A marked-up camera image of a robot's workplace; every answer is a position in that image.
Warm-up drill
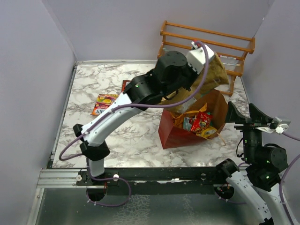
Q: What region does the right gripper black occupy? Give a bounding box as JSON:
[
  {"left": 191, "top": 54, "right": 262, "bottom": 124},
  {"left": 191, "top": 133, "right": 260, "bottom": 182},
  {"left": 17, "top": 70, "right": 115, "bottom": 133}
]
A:
[{"left": 225, "top": 100, "right": 273, "bottom": 161}]

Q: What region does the brown red paper bag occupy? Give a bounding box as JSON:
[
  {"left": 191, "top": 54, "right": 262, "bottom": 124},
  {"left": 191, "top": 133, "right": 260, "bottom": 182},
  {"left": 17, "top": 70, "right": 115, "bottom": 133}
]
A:
[{"left": 158, "top": 90, "right": 228, "bottom": 149}]

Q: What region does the red Doritos chip bag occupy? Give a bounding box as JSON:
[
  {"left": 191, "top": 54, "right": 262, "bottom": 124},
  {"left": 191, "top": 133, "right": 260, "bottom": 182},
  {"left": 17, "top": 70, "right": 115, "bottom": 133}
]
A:
[{"left": 121, "top": 80, "right": 131, "bottom": 92}]

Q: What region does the orange Fox's candy bag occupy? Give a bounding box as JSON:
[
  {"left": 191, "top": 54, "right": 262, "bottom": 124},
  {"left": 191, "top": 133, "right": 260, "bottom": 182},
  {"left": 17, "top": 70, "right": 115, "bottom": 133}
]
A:
[{"left": 91, "top": 94, "right": 119, "bottom": 116}]

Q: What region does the orange yellow chip bag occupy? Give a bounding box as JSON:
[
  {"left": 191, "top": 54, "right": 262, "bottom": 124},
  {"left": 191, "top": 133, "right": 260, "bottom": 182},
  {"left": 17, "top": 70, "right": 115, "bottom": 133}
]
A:
[{"left": 170, "top": 103, "right": 207, "bottom": 128}]

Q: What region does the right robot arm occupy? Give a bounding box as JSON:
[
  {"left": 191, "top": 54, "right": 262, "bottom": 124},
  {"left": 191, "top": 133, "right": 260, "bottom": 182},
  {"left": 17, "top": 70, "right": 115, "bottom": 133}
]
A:
[{"left": 215, "top": 102, "right": 299, "bottom": 225}]

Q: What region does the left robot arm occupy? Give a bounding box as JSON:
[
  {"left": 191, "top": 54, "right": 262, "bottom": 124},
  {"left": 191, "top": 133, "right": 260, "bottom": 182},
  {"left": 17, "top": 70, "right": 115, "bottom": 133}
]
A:
[{"left": 73, "top": 50, "right": 209, "bottom": 185}]

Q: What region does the yellow snack packet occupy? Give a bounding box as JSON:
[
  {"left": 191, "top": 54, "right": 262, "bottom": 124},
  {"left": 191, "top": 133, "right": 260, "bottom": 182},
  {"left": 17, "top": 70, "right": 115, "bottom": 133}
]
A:
[{"left": 201, "top": 126, "right": 217, "bottom": 139}]

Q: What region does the orange wooden rack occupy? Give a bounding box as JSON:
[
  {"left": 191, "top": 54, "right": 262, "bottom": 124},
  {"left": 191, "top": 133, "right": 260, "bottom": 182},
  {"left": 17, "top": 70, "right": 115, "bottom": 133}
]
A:
[{"left": 157, "top": 20, "right": 255, "bottom": 96}]

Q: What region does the red snack packet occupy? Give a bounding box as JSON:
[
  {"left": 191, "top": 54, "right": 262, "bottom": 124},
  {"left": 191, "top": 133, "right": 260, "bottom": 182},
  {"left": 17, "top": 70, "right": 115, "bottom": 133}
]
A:
[{"left": 191, "top": 112, "right": 212, "bottom": 135}]

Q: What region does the green marker pen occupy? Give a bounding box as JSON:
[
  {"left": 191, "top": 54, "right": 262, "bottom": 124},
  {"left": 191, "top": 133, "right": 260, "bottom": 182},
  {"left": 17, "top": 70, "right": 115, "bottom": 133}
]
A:
[{"left": 219, "top": 55, "right": 240, "bottom": 66}]

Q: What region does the teal snack packet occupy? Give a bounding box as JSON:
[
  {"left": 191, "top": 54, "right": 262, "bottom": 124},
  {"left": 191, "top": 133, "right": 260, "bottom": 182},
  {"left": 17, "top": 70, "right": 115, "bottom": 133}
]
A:
[{"left": 183, "top": 117, "right": 193, "bottom": 132}]

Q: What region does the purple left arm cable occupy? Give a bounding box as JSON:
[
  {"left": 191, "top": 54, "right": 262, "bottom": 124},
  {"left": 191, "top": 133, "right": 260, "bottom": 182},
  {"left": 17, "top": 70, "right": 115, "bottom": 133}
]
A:
[{"left": 58, "top": 41, "right": 210, "bottom": 182}]

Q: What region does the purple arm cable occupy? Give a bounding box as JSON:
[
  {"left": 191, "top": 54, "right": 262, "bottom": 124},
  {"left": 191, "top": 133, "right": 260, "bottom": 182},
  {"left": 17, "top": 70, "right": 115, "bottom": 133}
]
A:
[
  {"left": 280, "top": 132, "right": 300, "bottom": 225},
  {"left": 58, "top": 41, "right": 210, "bottom": 182}
]

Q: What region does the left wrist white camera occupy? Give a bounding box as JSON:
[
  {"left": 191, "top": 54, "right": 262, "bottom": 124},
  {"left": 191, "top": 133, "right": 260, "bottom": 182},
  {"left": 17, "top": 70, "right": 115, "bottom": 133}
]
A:
[{"left": 186, "top": 41, "right": 206, "bottom": 75}]

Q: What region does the wrist white camera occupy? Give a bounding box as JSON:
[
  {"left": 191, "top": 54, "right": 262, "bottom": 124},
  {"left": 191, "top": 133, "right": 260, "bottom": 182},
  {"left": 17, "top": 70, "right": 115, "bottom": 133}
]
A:
[
  {"left": 269, "top": 117, "right": 291, "bottom": 135},
  {"left": 186, "top": 41, "right": 206, "bottom": 75}
]

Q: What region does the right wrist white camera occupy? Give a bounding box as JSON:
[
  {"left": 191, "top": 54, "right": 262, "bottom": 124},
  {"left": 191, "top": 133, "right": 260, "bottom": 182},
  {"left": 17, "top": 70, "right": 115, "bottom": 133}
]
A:
[{"left": 269, "top": 117, "right": 291, "bottom": 135}]

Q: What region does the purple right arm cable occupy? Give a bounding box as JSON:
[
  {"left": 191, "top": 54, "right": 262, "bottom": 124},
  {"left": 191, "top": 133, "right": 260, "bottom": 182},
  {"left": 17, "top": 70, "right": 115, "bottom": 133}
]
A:
[{"left": 280, "top": 132, "right": 300, "bottom": 225}]

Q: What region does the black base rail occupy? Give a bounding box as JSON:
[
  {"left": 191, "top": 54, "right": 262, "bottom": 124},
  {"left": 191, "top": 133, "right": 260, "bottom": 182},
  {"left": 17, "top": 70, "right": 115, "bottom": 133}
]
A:
[{"left": 76, "top": 167, "right": 230, "bottom": 195}]

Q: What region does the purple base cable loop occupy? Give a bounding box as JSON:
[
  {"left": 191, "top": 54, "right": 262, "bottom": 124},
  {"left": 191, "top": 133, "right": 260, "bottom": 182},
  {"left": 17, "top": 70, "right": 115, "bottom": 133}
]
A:
[{"left": 85, "top": 177, "right": 132, "bottom": 207}]

